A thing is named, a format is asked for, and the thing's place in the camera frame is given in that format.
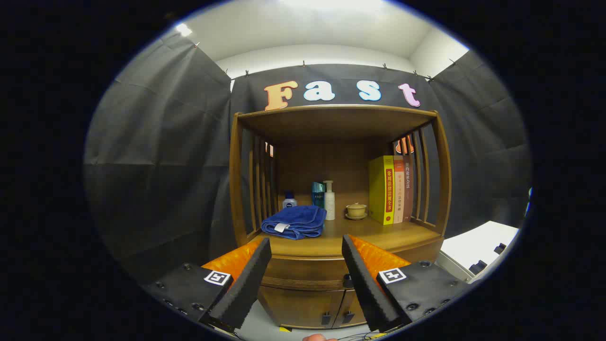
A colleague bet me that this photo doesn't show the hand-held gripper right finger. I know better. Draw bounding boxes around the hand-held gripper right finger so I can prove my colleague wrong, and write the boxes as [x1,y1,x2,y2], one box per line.
[341,233,474,333]

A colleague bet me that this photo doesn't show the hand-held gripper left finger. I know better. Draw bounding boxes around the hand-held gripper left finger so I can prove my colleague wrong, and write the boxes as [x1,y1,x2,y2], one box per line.
[142,237,273,333]

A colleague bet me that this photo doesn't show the wooden drawer with black knob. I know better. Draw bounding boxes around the wooden drawer with black knob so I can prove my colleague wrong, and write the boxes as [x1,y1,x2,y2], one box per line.
[259,237,444,290]

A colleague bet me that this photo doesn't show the wooden cabinet door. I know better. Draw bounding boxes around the wooden cabinet door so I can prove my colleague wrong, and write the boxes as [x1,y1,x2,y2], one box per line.
[258,286,345,330]
[331,290,371,328]

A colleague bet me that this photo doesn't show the wooden countertop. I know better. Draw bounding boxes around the wooden countertop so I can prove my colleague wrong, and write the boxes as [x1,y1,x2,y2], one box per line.
[256,215,443,259]

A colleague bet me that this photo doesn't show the white side cabinet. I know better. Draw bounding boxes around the white side cabinet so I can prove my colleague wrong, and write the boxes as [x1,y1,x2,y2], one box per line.
[436,220,520,285]

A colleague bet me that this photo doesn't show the wooden cabinet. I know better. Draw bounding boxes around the wooden cabinet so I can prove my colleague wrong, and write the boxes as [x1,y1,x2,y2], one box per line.
[229,104,453,331]

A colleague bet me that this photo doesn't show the beige lidded teacup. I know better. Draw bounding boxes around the beige lidded teacup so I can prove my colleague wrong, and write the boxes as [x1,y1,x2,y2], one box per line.
[345,202,368,221]

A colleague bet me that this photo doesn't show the blue folded towel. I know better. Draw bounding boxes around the blue folded towel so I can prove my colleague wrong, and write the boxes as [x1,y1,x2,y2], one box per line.
[260,205,327,240]

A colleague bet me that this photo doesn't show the white pump bottle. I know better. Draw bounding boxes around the white pump bottle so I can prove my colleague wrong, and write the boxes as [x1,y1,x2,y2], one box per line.
[323,180,336,221]

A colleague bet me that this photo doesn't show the orange and white book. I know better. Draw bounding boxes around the orange and white book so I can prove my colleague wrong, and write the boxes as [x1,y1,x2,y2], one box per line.
[393,155,406,224]

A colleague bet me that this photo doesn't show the yellow book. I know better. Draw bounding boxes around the yellow book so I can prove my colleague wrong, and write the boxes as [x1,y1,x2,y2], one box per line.
[368,155,395,225]

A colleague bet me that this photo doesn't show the brown book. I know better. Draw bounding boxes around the brown book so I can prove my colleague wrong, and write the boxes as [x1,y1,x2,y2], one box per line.
[403,159,414,222]

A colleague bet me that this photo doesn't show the black backdrop cloth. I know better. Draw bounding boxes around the black backdrop cloth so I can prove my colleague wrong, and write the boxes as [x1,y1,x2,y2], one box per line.
[83,33,533,285]

